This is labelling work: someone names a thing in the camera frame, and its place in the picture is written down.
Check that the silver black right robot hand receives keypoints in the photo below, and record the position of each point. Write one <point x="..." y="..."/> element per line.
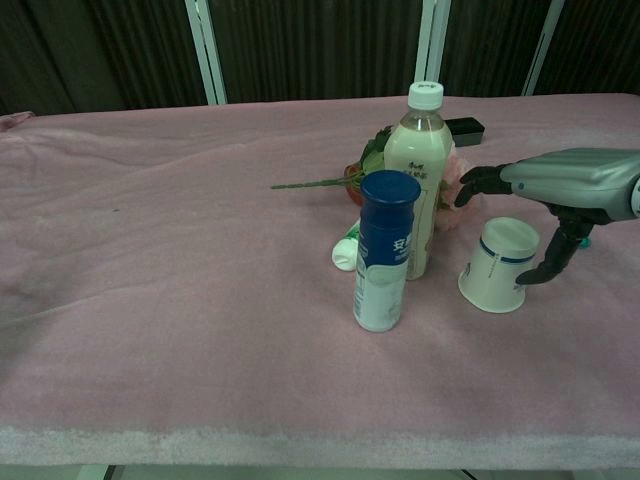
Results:
<point x="575" y="180"/>

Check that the white paper cup blue stripe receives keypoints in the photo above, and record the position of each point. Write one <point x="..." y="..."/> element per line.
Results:
<point x="497" y="267"/>

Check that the small black box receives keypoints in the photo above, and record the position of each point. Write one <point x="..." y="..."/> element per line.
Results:
<point x="466" y="131"/>

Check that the milk tea bottle white cap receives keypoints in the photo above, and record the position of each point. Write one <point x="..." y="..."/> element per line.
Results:
<point x="417" y="165"/>

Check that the blue white yogurt bottle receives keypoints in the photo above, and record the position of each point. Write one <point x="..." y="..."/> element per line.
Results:
<point x="382" y="250"/>

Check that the artificial pink flower green stem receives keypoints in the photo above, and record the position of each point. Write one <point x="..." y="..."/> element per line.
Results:
<point x="367" y="162"/>

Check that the white green toothpaste tube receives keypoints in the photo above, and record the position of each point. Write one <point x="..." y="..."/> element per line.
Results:
<point x="346" y="254"/>

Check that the dark pleated curtain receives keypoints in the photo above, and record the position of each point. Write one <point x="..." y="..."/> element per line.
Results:
<point x="320" y="45"/>

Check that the pink fleece table cloth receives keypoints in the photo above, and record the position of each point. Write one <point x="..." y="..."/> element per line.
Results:
<point x="200" y="280"/>

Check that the white partition frame post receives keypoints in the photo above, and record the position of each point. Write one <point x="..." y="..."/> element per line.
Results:
<point x="430" y="40"/>
<point x="206" y="50"/>
<point x="542" y="47"/>

